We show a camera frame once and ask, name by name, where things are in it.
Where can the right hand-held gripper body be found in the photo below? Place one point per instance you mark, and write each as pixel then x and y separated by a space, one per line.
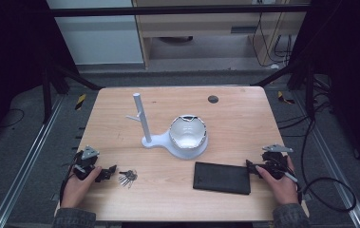
pixel 274 164

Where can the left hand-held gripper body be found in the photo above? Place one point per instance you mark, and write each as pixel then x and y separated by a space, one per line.
pixel 85 163

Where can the bunch of silver keys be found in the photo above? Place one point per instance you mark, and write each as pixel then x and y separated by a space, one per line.
pixel 128 178

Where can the black leather wallet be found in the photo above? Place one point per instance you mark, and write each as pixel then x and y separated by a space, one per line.
pixel 222 177

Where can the white key stand with tray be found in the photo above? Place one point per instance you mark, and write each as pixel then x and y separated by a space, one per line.
pixel 160 144

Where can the person's right hand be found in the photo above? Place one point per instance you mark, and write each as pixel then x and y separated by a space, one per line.
pixel 280 189

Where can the person's left hand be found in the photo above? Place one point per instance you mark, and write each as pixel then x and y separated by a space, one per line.
pixel 77 190

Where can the grey tape piece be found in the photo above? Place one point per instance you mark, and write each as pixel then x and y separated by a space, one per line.
pixel 55 197
pixel 306 197

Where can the yellow black striped tape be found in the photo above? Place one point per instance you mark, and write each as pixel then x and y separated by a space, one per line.
pixel 80 101
pixel 284 98

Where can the black metal stand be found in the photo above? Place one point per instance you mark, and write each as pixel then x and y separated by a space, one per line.
pixel 309 95
pixel 47 95

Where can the white cabinet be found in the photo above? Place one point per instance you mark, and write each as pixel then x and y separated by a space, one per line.
pixel 101 41

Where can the dark curtain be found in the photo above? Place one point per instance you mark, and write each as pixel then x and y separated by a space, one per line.
pixel 351 63
pixel 9 63

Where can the light wooden desk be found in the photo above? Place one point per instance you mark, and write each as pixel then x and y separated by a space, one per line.
pixel 199 25

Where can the black horizontal bar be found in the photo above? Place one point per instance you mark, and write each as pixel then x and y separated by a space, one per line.
pixel 168 11

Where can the aluminium floor rail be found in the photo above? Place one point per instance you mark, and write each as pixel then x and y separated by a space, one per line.
pixel 336 158
pixel 25 158

